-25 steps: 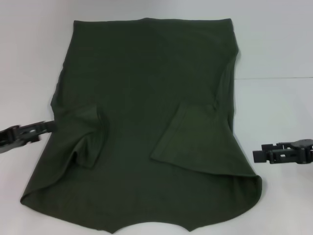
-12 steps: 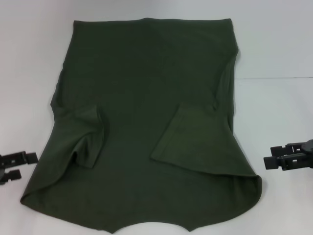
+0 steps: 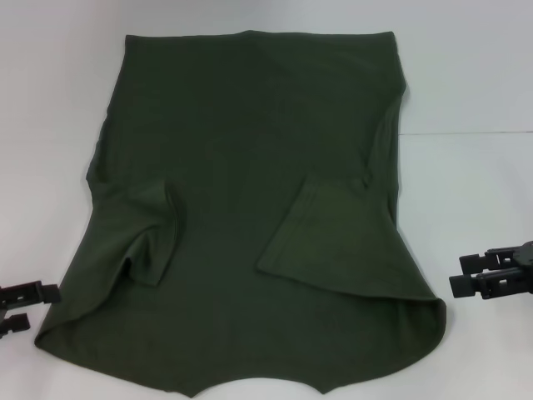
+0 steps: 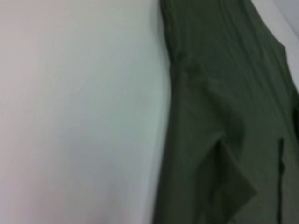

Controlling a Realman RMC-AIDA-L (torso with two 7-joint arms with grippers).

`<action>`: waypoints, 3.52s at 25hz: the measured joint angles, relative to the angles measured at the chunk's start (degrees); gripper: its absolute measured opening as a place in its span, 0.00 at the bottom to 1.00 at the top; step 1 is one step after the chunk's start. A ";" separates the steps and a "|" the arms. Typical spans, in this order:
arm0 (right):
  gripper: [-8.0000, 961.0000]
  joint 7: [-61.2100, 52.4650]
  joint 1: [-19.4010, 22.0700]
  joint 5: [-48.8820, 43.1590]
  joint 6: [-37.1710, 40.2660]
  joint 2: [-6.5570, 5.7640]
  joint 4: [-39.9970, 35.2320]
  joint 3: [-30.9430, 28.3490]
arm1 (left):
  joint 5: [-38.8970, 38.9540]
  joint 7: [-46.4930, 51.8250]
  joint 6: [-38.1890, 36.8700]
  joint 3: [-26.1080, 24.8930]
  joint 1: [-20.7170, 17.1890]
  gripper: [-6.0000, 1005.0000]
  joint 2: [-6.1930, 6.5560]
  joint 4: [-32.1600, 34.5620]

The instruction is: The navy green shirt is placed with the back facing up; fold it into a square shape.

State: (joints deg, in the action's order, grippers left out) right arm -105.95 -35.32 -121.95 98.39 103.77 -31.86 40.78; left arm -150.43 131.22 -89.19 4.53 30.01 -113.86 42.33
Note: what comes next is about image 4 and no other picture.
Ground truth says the dark green shirt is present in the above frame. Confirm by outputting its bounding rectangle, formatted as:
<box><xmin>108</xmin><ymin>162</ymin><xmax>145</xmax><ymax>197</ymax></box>
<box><xmin>153</xmin><ymin>0</ymin><xmax>299</xmax><ymax>224</ymax></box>

